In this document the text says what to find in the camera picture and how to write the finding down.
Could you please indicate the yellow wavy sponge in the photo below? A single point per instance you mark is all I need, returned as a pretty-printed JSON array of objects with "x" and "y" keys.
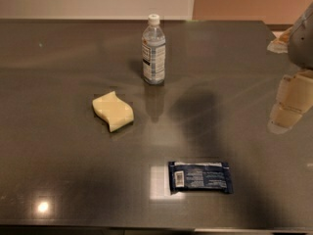
[{"x": 115, "y": 112}]

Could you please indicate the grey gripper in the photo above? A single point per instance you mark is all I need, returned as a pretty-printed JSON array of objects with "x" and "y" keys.
[{"x": 302, "y": 48}]

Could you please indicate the dark blue snack packet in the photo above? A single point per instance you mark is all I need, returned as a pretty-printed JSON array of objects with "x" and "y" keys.
[{"x": 200, "y": 177}]

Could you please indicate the clear plastic water bottle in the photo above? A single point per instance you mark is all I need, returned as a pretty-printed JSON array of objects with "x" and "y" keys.
[{"x": 153, "y": 51}]

